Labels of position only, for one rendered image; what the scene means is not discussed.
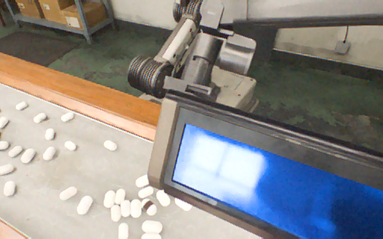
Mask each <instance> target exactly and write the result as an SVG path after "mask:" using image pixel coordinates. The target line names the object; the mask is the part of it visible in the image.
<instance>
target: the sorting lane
mask: <svg viewBox="0 0 383 239"><path fill-rule="evenodd" d="M21 102H27V103H28V106H27V107H25V108H23V109H22V110H17V109H16V106H17V105H18V104H19V103H21ZM40 113H45V119H44V120H43V121H41V122H40V123H35V122H34V121H33V120H34V118H35V117H36V116H38V115H39V114H40ZM66 113H73V114H74V118H72V119H69V120H68V121H66V122H64V121H63V120H62V119H61V117H62V116H63V115H64V114H66ZM2 117H5V118H7V119H8V123H7V124H6V125H5V127H3V128H0V141H7V142H8V143H9V146H8V147H7V148H5V149H1V150H0V166H4V165H13V166H14V170H12V171H11V172H9V173H6V174H4V175H0V219H1V220H2V221H4V222H6V223H7V224H8V225H10V226H11V227H13V228H15V229H17V231H19V232H20V233H22V234H24V235H25V236H27V237H28V238H29V239H119V226H120V224H122V223H126V224H127V225H128V226H129V229H128V233H129V236H128V238H127V239H142V235H143V234H144V233H146V232H145V231H143V230H142V224H143V222H144V221H146V220H151V221H157V222H160V224H162V230H161V231H160V233H159V235H160V237H161V239H262V238H261V237H258V236H257V235H255V234H252V233H251V232H248V231H245V230H244V229H242V228H239V227H238V226H236V225H233V224H230V223H228V222H227V221H225V220H222V219H219V218H217V217H215V216H213V215H211V214H210V213H206V212H205V211H203V210H200V209H198V208H197V207H195V206H192V207H191V209H190V210H188V211H185V210H183V209H182V208H181V207H180V206H177V204H176V202H175V197H172V196H171V195H168V197H169V198H170V204H169V205H168V206H161V205H160V201H159V200H158V199H157V192H158V191H159V189H156V188H153V187H152V188H153V189H154V191H153V194H152V195H148V196H147V197H144V198H140V196H139V191H140V190H143V189H145V188H147V187H151V186H150V185H149V184H147V185H145V186H144V187H142V188H138V186H137V185H136V183H135V182H136V180H137V179H138V178H141V177H142V176H144V175H147V172H148V166H149V162H150V159H151V150H152V147H153V143H154V142H152V141H149V140H147V139H143V138H140V137H138V136H137V135H132V134H129V133H128V132H125V131H123V130H122V129H117V128H114V127H113V126H110V125H108V124H104V123H101V122H99V121H97V120H95V119H90V118H88V117H87V116H83V115H82V114H80V113H75V112H73V111H71V110H68V109H66V108H64V107H59V106H58V105H56V104H53V103H51V102H47V101H44V100H42V99H40V98H37V97H35V96H32V95H28V94H27V93H24V92H22V91H18V90H16V89H14V88H11V87H9V86H7V85H2V84H0V119H1V118H2ZM48 129H53V130H54V137H53V139H52V140H47V139H46V138H45V133H46V130H48ZM106 140H111V141H112V142H113V143H115V144H116V145H117V149H116V150H115V151H111V150H109V149H107V148H106V147H105V146H104V143H105V141H106ZM66 141H72V142H73V143H74V144H75V145H76V148H75V150H74V151H70V149H68V148H67V147H65V146H64V144H65V142H66ZM16 146H21V147H22V151H21V153H19V154H18V155H16V157H10V156H9V152H10V150H12V149H13V148H14V147H16ZM49 147H54V148H55V149H56V153H55V154H54V156H53V157H52V158H51V159H50V160H45V159H44V158H43V155H44V153H45V152H46V150H47V149H48V148H49ZM29 148H32V149H33V150H35V152H36V153H35V155H34V157H33V159H31V161H30V162H28V163H23V162H22V161H21V157H22V155H23V154H24V153H25V152H26V150H27V149H29ZM6 182H15V183H16V187H15V192H14V194H12V195H11V196H6V195H5V193H4V190H5V183H6ZM73 186H74V187H75V188H76V189H77V192H76V194H75V195H74V196H72V197H71V198H68V199H67V200H62V199H61V198H60V194H61V193H62V191H65V190H67V189H68V188H69V187H73ZM120 189H123V190H124V191H125V192H126V195H125V198H124V200H128V201H129V202H130V203H131V202H132V201H133V200H139V201H141V205H142V201H143V200H144V199H149V200H150V201H152V202H153V203H154V205H155V206H156V207H157V212H156V213H155V214H154V215H152V216H150V215H148V214H147V213H146V212H145V211H144V210H143V208H142V213H141V215H140V216H139V217H137V218H134V217H132V214H131V213H130V214H129V216H127V217H124V216H122V215H121V218H120V220H119V221H116V222H115V221H114V220H112V218H111V208H112V207H111V208H107V207H105V206H104V197H105V194H106V193H107V192H108V191H115V196H116V192H117V191H118V190H120ZM85 196H90V197H91V198H92V204H91V206H90V208H89V210H88V212H87V213H85V214H84V215H80V214H79V213H78V212H77V207H78V206H79V203H80V201H81V200H82V198H83V197H85Z"/></svg>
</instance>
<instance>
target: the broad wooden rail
mask: <svg viewBox="0 0 383 239"><path fill-rule="evenodd" d="M0 84H2V85H7V86H9V87H11V88H14V89H16V90H18V91H22V92H24V93H27V94H28V95H32V96H35V97H37V98H40V99H42V100H44V101H47V102H51V103H53V104H56V105H58V106H59V107H64V108H66V109H68V110H71V111H73V112H75V113H80V114H82V115H83V116H87V117H88V118H90V119H94V120H97V121H99V122H101V123H104V124H108V125H110V126H113V127H114V128H117V129H122V130H123V131H125V132H128V133H129V134H132V135H137V136H138V137H140V138H143V139H147V140H149V141H152V142H154V138H155V134H156V131H157V122H158V118H159V116H160V109H161V106H162V105H161V104H157V103H153V102H151V101H147V100H145V99H143V98H140V97H134V96H132V95H129V94H127V93H124V92H119V91H117V90H114V89H112V88H108V87H106V86H104V85H99V84H95V83H93V82H90V81H87V80H85V79H80V78H77V77H75V76H71V75H70V74H67V73H62V72H59V71H57V70H53V69H51V68H46V67H43V66H40V65H38V64H35V63H33V62H28V61H25V60H22V59H20V58H18V57H12V56H10V55H7V54H4V53H1V52H0Z"/></svg>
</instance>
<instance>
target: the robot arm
mask: <svg viewBox="0 0 383 239"><path fill-rule="evenodd" d="M200 13H201V16H202V18H201V22H200V26H201V29H202V31H203V33H198V34H196V36H195V39H194V41H193V45H192V47H191V51H190V52H189V55H188V60H187V61H186V64H185V67H184V70H183V71H182V76H181V79H176V78H173V77H171V76H166V78H165V80H164V85H163V88H164V89H165V90H167V91H168V90H169V89H171V88H172V89H174V90H178V91H180V92H186V93H188V94H190V95H194V96H197V97H199V98H205V99H208V100H210V101H214V102H216V99H217V97H218V96H217V95H216V93H215V92H214V90H213V89H212V88H210V87H207V84H208V82H209V78H210V75H211V73H212V70H213V66H214V65H215V61H216V58H217V55H218V54H219V51H220V55H219V59H218V64H219V65H220V70H225V71H229V72H231V73H235V74H238V75H240V76H246V75H247V74H248V70H249V66H250V64H251V61H252V59H253V56H254V50H255V47H256V42H255V41H254V40H252V39H249V38H246V37H244V36H239V35H237V34H234V33H242V32H250V31H252V30H256V29H281V28H302V27H324V26H383V0H204V1H203V2H202V3H201V7H200ZM220 48H221V49H220Z"/></svg>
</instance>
